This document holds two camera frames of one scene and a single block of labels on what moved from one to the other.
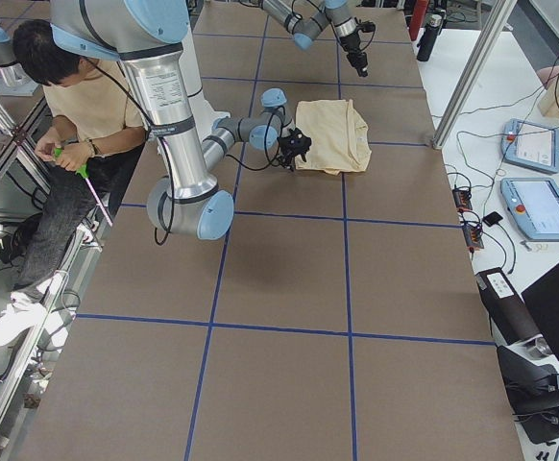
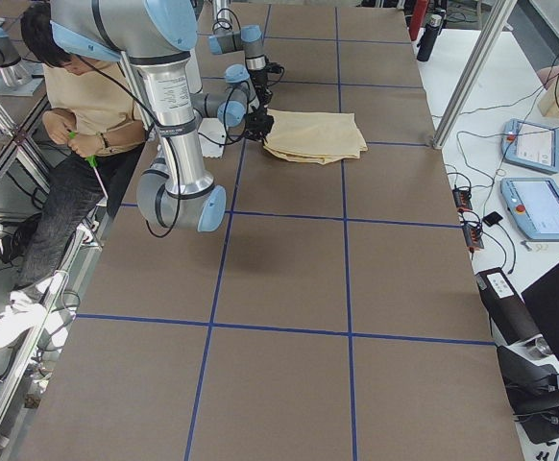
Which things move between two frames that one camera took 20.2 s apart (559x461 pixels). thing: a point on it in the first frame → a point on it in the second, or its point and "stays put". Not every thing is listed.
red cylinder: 418,17 stays put
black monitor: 558,302 stays put
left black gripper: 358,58 → 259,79
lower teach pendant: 540,210 stays put
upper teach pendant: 531,145 stays put
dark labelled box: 505,305 stays put
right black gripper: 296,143 → 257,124
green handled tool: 83,172 → 92,161
